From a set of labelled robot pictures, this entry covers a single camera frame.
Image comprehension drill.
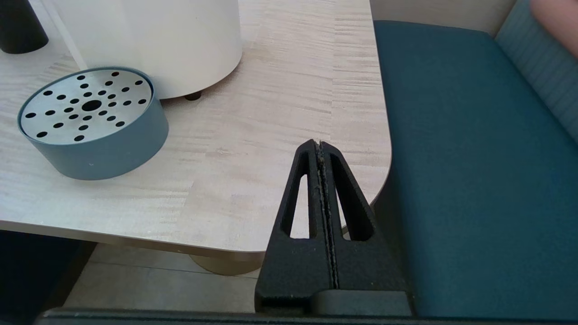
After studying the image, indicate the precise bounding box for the grey-green ribbed bench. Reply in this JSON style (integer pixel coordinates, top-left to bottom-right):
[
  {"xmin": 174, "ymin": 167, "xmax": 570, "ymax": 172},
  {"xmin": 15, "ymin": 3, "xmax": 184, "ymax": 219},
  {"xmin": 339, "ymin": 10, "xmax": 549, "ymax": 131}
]
[{"xmin": 494, "ymin": 0, "xmax": 578, "ymax": 140}]

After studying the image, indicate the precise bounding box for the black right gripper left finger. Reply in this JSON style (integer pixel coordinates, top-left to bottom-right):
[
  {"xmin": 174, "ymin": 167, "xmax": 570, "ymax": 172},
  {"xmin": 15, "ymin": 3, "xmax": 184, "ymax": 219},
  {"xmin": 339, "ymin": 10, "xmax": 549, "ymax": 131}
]
[{"xmin": 254, "ymin": 139, "xmax": 337, "ymax": 313}]

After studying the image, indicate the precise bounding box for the black plastic cup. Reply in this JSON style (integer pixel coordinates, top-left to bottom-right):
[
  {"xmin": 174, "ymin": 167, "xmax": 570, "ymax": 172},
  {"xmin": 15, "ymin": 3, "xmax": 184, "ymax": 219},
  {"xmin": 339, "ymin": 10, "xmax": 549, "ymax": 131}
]
[{"xmin": 0, "ymin": 0, "xmax": 49, "ymax": 55}]

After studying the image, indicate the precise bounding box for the pink bolster cushion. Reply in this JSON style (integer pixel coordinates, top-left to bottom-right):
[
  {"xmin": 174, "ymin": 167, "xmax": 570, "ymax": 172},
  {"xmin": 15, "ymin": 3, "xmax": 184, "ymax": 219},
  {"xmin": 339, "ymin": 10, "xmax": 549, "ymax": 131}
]
[{"xmin": 529, "ymin": 0, "xmax": 578, "ymax": 57}]

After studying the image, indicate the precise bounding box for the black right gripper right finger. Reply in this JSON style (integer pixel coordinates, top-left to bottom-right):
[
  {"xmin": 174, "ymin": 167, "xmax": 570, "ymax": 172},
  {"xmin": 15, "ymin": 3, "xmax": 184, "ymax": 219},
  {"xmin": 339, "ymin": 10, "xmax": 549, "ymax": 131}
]
[{"xmin": 318, "ymin": 142, "xmax": 412, "ymax": 293}]

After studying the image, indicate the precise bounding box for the round grey perforated drip tray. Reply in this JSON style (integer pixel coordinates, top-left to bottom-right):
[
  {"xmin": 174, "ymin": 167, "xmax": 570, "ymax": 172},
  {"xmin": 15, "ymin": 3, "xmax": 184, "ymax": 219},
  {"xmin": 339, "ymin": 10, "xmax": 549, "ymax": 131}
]
[{"xmin": 17, "ymin": 67, "xmax": 169, "ymax": 180}]

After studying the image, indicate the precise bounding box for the dark blue seat cushion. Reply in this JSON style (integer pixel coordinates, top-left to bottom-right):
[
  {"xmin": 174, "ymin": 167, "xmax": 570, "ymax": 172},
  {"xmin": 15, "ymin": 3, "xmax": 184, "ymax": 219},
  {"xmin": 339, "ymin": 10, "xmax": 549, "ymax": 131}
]
[{"xmin": 373, "ymin": 20, "xmax": 578, "ymax": 319}]

